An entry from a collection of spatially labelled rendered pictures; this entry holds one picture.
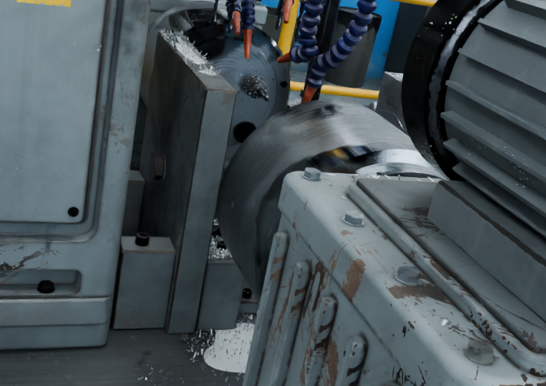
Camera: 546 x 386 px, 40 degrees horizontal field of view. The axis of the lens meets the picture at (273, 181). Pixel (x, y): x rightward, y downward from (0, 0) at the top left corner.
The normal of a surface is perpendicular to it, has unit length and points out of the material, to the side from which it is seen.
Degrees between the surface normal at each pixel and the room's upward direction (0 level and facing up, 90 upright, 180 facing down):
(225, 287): 90
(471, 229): 90
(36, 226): 90
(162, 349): 0
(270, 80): 90
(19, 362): 0
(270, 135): 47
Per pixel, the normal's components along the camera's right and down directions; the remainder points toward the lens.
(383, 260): 0.18, -0.92
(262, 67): 0.33, 0.40
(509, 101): -0.91, -0.11
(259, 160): -0.69, -0.52
